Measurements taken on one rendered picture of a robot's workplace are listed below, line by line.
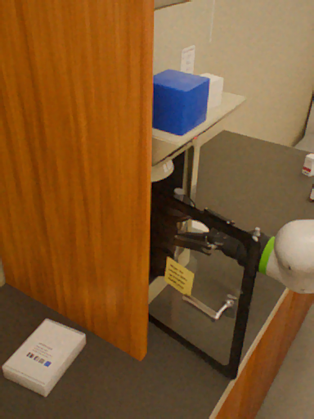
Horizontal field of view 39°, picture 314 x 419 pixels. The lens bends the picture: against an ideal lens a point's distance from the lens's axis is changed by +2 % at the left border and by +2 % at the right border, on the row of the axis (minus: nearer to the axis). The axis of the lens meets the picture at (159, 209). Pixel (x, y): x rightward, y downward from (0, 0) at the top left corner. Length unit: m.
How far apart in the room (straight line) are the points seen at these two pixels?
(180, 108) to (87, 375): 0.67
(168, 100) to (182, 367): 0.65
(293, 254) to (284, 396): 1.50
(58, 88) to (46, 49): 0.07
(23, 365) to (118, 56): 0.73
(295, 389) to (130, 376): 1.35
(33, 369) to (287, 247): 0.64
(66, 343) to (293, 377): 1.48
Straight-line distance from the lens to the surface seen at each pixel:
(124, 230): 0.91
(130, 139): 0.80
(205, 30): 1.10
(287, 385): 2.38
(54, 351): 1.15
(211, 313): 0.91
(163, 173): 1.11
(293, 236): 0.90
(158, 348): 1.19
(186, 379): 1.14
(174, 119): 0.86
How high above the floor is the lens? 1.86
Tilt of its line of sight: 34 degrees down
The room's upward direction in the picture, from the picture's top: 2 degrees clockwise
